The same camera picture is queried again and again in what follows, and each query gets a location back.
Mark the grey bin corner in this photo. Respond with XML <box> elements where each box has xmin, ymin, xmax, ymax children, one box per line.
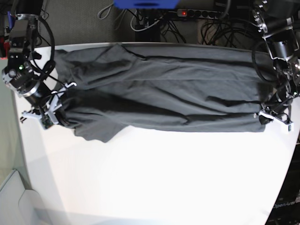
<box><xmin>0</xmin><ymin>170</ymin><xmax>43</xmax><ymax>225</ymax></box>

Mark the blue orange clamp tool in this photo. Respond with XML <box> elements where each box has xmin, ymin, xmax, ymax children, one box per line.
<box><xmin>0</xmin><ymin>11</ymin><xmax>15</xmax><ymax>60</ymax></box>

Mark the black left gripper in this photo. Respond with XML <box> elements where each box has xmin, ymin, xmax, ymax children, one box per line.
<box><xmin>262</xmin><ymin>93</ymin><xmax>293</xmax><ymax>117</ymax></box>

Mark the white coiled cable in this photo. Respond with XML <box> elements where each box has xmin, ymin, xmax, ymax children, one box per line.
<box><xmin>97</xmin><ymin>4</ymin><xmax>112</xmax><ymax>20</ymax></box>

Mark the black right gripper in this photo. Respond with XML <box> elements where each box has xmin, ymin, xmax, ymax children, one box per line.
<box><xmin>28</xmin><ymin>84</ymin><xmax>54</xmax><ymax>109</ymax></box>

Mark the black power strip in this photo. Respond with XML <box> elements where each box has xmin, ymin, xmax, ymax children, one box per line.
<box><xmin>176</xmin><ymin>9</ymin><xmax>222</xmax><ymax>20</ymax></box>

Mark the dark grey t-shirt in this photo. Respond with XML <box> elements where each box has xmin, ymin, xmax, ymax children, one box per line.
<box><xmin>55</xmin><ymin>44</ymin><xmax>273</xmax><ymax>143</ymax></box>

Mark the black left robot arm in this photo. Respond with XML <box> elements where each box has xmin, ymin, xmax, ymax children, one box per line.
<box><xmin>252</xmin><ymin>0</ymin><xmax>300</xmax><ymax>117</ymax></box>

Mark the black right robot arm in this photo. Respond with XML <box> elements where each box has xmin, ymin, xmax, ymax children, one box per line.
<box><xmin>2</xmin><ymin>0</ymin><xmax>55</xmax><ymax>115</ymax></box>

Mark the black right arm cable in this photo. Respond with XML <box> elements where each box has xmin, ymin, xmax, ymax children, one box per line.
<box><xmin>30</xmin><ymin>16</ymin><xmax>66</xmax><ymax>87</ymax></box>

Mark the blue box overhead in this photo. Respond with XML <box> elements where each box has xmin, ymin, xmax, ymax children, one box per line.
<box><xmin>113</xmin><ymin>0</ymin><xmax>179</xmax><ymax>9</ymax></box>

